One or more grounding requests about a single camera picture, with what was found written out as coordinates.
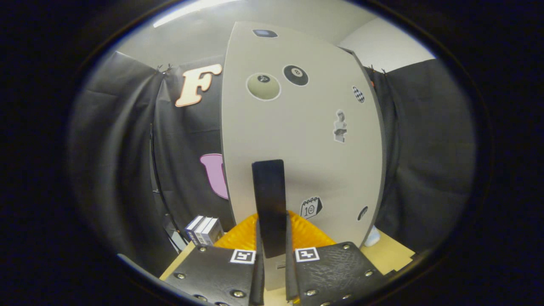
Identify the black backdrop stand pole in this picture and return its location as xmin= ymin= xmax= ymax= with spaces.
xmin=149 ymin=123 xmax=179 ymax=243

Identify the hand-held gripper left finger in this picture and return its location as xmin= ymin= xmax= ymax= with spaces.
xmin=164 ymin=212 xmax=265 ymax=306

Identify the white cabinet door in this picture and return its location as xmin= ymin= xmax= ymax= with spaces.
xmin=221 ymin=21 xmax=385 ymax=292

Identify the black door handle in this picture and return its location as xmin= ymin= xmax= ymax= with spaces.
xmin=252 ymin=160 xmax=288 ymax=259

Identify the black backdrop cloth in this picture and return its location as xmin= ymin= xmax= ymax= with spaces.
xmin=68 ymin=51 xmax=476 ymax=255

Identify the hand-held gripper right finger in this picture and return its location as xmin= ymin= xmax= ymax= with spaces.
xmin=285 ymin=210 xmax=385 ymax=306

